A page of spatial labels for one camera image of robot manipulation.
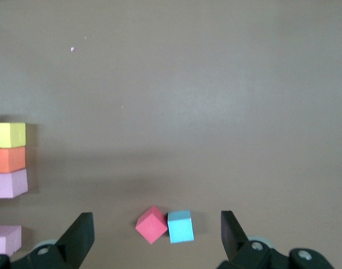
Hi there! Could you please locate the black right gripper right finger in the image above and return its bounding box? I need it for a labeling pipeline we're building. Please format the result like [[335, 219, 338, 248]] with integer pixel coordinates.
[[217, 210, 336, 269]]

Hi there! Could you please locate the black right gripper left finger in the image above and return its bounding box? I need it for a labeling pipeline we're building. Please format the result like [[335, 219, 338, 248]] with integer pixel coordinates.
[[0, 212, 95, 269]]

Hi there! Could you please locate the pink foam block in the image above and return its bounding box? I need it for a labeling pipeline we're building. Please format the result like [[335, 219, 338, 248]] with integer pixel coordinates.
[[0, 168, 29, 200], [0, 225, 22, 257]]

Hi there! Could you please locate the orange foam block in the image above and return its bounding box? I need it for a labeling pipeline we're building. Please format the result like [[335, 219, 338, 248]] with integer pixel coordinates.
[[0, 146, 26, 174]]

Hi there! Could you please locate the yellow foam block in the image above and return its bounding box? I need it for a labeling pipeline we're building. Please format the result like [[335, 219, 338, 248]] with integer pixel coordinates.
[[0, 122, 26, 149]]

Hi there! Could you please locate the light blue foam block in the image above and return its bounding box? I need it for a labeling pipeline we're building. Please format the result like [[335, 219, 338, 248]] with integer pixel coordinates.
[[167, 210, 195, 244]]

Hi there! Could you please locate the crimson foam block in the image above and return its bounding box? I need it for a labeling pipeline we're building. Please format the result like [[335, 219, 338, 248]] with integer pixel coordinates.
[[135, 205, 169, 245]]

